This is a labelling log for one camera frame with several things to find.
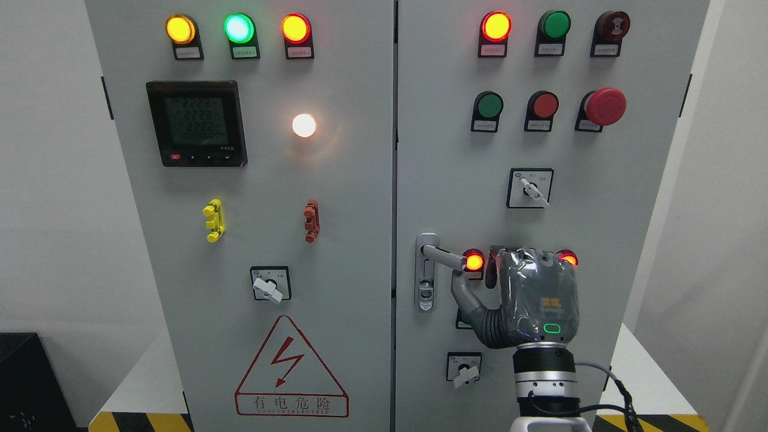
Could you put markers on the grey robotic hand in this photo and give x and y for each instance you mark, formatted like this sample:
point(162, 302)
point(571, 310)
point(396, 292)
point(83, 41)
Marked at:
point(539, 300)

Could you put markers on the silver cabinet door handle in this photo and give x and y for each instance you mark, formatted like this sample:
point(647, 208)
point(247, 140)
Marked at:
point(427, 255)

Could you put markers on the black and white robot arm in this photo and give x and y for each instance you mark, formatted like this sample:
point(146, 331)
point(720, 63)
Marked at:
point(546, 387)

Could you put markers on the grey right cabinet door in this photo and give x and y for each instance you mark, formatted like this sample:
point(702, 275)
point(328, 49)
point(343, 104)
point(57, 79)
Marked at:
point(454, 182)

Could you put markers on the grey cabinet door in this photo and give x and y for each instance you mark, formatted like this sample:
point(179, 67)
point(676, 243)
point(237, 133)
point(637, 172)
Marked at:
point(341, 283)
point(454, 182)

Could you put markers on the grey left cabinet door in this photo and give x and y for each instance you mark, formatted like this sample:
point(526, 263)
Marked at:
point(341, 283)

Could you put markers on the red lit indicator middle right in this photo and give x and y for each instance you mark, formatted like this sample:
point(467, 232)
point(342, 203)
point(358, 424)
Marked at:
point(568, 256)

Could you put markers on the red lit indicator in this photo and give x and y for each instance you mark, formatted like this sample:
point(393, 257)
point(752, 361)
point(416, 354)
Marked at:
point(493, 34)
point(568, 256)
point(475, 264)

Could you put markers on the red lit indicator middle left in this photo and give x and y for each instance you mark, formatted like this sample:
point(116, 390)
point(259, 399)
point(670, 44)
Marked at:
point(475, 264)

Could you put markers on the white platform with hazard stripes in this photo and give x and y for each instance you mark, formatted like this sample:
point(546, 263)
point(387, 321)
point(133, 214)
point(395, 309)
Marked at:
point(151, 396)

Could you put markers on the red push button upper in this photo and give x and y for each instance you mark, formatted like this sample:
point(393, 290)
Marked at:
point(541, 109)

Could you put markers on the green push button upper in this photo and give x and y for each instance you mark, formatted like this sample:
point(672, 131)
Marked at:
point(486, 114)

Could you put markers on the red emergency stop button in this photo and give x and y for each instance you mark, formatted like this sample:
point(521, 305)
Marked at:
point(600, 108)

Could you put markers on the red terminal connector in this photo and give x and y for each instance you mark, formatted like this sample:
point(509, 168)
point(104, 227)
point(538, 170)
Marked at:
point(311, 225)

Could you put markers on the red electric hazard warning sign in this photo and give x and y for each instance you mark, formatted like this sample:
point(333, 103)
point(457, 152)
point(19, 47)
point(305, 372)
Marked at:
point(289, 378)

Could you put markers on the green indicator top right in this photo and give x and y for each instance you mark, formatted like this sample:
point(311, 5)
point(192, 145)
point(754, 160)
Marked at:
point(552, 31)

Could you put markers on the red lit indicator top right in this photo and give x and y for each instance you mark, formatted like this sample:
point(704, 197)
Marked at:
point(493, 34)

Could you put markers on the dark red buzzer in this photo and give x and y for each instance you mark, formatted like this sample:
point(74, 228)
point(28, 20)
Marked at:
point(610, 29)

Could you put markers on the white glowing indicator lamp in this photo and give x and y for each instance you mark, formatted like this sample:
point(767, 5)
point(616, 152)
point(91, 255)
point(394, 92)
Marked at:
point(304, 125)

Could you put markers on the yellow terminal connector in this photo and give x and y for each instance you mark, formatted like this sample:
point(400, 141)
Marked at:
point(213, 211)

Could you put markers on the red ringed indicator light left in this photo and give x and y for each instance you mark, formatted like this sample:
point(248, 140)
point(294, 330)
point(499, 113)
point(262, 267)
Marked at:
point(298, 36)

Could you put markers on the black digital power meter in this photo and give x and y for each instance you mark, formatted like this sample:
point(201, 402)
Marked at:
point(198, 123)

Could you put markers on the green lit indicator light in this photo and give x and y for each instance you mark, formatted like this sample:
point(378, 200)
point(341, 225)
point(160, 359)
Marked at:
point(242, 36)

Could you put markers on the yellow indicator light top left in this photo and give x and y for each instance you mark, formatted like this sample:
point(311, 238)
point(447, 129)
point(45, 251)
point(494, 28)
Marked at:
point(184, 35)

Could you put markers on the black box bottom left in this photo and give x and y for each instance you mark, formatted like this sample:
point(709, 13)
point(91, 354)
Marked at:
point(31, 398)

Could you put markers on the white lower selector switch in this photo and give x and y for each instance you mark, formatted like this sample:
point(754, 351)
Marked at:
point(463, 367)

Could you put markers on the upper right selector switch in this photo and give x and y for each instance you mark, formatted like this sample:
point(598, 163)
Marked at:
point(529, 188)

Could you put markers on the left door selector switch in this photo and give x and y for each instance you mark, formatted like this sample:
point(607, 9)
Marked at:
point(271, 283)

